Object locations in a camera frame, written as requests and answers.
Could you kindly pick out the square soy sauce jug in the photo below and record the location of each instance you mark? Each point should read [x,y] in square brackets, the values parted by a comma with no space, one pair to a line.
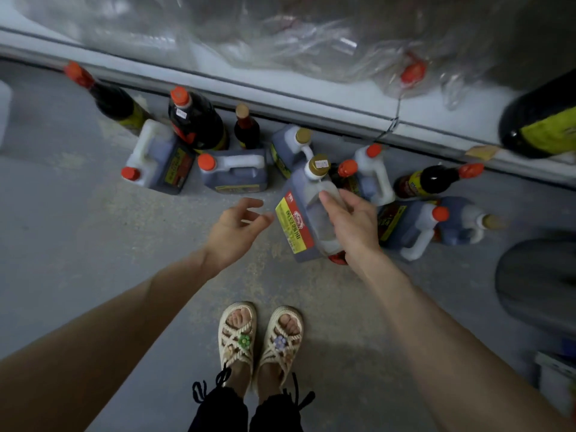
[301,225]

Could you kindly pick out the person's right beige sandal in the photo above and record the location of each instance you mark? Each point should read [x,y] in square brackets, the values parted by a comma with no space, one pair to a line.
[281,346]

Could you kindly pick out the person's left beige sandal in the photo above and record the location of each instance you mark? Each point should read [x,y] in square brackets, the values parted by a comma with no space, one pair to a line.
[238,342]

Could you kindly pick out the pack of clear empty bottles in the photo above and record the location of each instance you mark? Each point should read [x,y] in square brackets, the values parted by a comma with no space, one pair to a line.
[270,31]

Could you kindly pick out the person's left hand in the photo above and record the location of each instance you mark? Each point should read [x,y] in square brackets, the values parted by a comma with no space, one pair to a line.
[234,238]

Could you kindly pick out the person's left forearm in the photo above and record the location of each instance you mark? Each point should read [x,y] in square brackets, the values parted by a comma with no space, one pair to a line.
[99,355]

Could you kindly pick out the group of bottles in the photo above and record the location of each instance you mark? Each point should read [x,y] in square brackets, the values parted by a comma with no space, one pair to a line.
[162,162]

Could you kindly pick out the grey floor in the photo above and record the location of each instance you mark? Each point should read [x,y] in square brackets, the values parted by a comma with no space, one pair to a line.
[72,229]

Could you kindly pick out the person's right forearm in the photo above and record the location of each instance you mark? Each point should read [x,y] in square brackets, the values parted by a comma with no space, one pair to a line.
[468,355]

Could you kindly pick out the person's beige sandal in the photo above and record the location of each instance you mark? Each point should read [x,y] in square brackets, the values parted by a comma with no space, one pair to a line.
[281,346]
[238,342]

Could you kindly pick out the person's right hand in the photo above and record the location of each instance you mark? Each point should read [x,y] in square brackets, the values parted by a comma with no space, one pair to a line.
[358,234]

